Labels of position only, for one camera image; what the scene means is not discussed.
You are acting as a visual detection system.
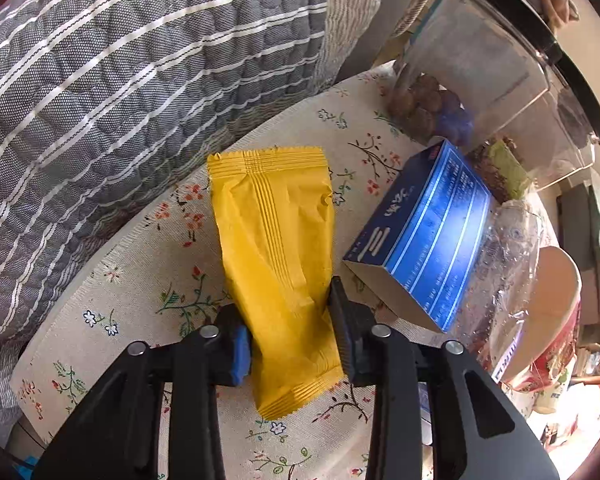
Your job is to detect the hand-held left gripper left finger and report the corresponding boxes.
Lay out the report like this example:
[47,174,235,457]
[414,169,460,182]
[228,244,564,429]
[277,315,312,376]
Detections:
[32,305,253,480]

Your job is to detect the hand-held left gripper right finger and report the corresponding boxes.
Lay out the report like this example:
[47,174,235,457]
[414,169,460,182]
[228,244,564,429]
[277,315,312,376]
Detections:
[327,276,561,480]

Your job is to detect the yellow snack packet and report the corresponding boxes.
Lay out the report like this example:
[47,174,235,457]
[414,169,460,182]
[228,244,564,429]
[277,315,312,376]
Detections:
[206,146,345,420]

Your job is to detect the blue cardboard box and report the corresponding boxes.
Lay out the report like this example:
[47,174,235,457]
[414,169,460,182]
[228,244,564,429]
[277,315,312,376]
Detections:
[342,139,492,333]

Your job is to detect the clear plastic wrap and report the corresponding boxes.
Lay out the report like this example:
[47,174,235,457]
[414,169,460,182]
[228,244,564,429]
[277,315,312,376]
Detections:
[460,200,546,361]

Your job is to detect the red instant noodle bowl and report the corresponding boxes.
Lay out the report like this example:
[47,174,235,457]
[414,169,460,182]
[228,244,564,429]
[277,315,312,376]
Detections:
[495,245,583,391]

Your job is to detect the white paper cup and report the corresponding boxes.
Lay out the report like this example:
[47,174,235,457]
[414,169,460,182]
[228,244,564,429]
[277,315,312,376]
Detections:
[530,380,576,416]

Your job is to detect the floral tablecloth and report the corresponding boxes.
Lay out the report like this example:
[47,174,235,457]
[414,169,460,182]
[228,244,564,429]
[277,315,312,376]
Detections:
[10,67,546,480]

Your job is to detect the green cake slice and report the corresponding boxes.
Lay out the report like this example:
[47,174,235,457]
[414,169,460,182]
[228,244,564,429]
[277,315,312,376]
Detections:
[467,139,533,203]

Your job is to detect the brown and blue candy balls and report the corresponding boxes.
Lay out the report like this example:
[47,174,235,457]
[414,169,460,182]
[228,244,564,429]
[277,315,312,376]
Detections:
[387,72,476,146]

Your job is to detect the grey striped quilt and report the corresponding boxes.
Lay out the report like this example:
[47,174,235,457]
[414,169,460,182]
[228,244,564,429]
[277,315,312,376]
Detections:
[0,0,381,431]

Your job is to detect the clear jar with black lid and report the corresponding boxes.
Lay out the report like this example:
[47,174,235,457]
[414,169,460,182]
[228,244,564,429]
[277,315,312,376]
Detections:
[387,0,600,186]

